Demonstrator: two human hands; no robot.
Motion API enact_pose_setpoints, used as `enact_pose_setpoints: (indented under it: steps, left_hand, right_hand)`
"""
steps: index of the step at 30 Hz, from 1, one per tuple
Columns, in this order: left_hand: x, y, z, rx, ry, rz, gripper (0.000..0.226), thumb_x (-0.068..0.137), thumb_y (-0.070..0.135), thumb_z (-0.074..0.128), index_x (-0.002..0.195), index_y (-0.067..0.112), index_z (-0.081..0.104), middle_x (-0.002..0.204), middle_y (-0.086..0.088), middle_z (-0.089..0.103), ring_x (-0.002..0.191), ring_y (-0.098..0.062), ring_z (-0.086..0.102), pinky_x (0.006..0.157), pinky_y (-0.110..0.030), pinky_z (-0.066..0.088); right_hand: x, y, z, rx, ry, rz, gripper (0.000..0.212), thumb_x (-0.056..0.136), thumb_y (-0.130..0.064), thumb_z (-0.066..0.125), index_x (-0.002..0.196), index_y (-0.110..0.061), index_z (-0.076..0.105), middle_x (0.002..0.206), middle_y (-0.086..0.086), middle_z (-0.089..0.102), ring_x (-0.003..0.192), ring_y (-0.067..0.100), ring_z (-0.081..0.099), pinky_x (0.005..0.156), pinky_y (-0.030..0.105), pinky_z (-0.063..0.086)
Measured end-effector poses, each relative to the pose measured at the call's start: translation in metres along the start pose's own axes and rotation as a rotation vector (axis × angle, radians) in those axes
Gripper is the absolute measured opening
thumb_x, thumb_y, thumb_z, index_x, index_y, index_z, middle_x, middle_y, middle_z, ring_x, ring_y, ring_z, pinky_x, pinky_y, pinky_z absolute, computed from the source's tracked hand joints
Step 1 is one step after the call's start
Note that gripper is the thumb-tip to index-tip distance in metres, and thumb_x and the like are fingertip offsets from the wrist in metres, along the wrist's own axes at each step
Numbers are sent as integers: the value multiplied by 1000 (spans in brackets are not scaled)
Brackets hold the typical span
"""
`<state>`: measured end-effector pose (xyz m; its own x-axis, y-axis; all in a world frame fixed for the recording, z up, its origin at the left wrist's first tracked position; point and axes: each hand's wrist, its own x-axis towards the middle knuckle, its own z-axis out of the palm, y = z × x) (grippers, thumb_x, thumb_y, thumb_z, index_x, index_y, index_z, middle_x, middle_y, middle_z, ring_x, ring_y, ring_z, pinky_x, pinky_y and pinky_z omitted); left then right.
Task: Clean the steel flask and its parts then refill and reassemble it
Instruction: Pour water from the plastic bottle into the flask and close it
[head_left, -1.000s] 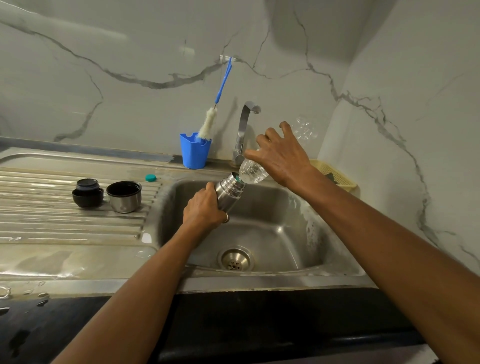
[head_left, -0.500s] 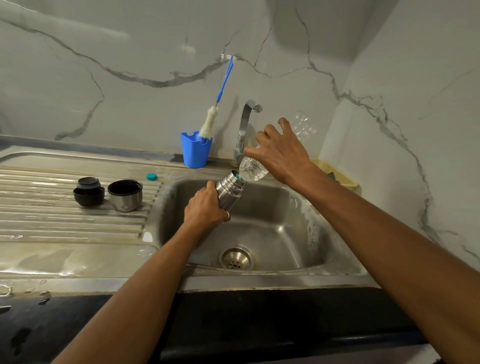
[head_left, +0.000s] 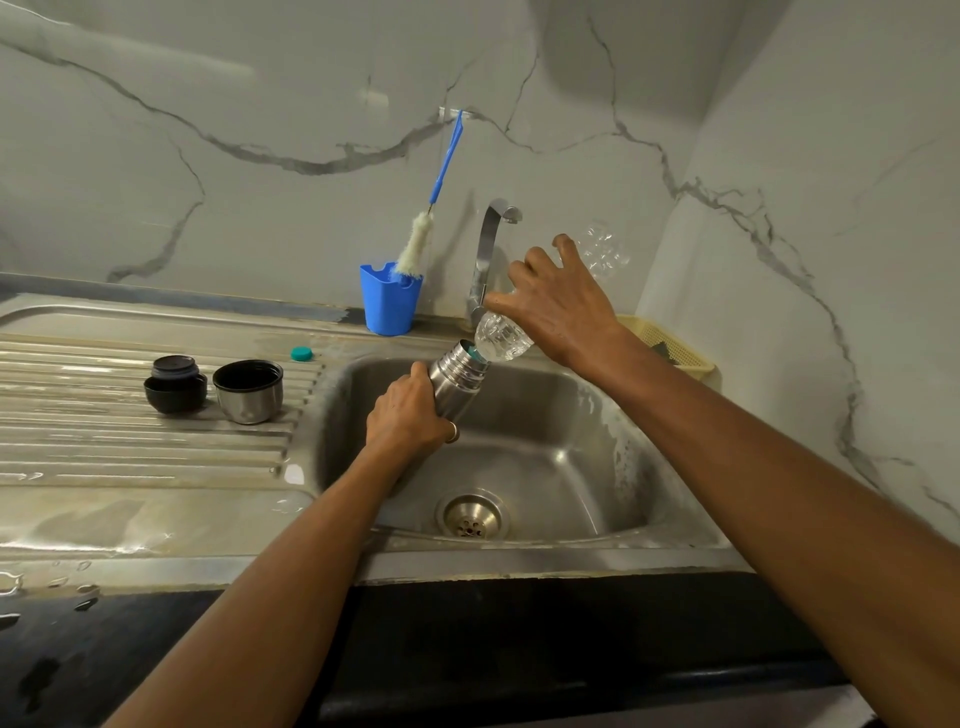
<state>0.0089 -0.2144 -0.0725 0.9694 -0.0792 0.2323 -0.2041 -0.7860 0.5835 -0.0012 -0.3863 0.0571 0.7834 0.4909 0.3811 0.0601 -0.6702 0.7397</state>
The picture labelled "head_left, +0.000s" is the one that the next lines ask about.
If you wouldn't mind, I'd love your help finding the person's left hand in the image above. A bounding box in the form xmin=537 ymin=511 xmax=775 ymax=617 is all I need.
xmin=365 ymin=361 xmax=460 ymax=458

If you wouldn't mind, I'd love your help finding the person's right hand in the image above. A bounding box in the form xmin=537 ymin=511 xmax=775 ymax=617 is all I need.
xmin=483 ymin=234 xmax=630 ymax=370

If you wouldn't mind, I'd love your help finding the clear plastic water bottle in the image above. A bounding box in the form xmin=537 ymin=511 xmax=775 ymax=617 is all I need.
xmin=474 ymin=222 xmax=633 ymax=363

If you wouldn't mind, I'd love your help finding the steel thermos flask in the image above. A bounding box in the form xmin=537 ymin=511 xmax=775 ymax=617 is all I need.
xmin=427 ymin=339 xmax=490 ymax=423

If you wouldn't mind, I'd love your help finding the person's right forearm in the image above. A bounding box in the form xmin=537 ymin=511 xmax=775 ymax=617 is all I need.
xmin=573 ymin=324 xmax=960 ymax=728

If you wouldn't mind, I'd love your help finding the person's left forearm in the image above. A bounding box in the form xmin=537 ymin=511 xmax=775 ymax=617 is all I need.
xmin=105 ymin=441 xmax=432 ymax=728

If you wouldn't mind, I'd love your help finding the chrome faucet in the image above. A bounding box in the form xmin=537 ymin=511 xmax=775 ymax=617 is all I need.
xmin=465 ymin=198 xmax=524 ymax=331

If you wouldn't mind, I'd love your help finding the blue plastic cup holder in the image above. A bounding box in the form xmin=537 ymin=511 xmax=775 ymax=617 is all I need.
xmin=359 ymin=261 xmax=424 ymax=336

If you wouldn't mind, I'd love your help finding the steel sink with drainboard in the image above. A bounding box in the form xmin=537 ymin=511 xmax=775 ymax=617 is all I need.
xmin=0 ymin=291 xmax=753 ymax=588

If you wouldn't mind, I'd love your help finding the sink drain strainer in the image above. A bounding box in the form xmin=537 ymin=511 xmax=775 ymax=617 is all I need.
xmin=435 ymin=489 xmax=511 ymax=540

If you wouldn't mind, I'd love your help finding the yellow plastic basket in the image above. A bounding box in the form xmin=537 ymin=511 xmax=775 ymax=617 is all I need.
xmin=615 ymin=315 xmax=717 ymax=382

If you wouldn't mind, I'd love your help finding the steel thermos cup lid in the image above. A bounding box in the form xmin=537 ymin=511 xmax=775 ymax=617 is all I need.
xmin=212 ymin=360 xmax=285 ymax=426

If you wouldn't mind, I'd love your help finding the black thermos stopper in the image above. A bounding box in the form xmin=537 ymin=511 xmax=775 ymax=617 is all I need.
xmin=143 ymin=355 xmax=209 ymax=416

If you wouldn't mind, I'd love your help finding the blue handled bottle brush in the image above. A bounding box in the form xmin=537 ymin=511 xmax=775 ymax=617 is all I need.
xmin=390 ymin=109 xmax=466 ymax=288

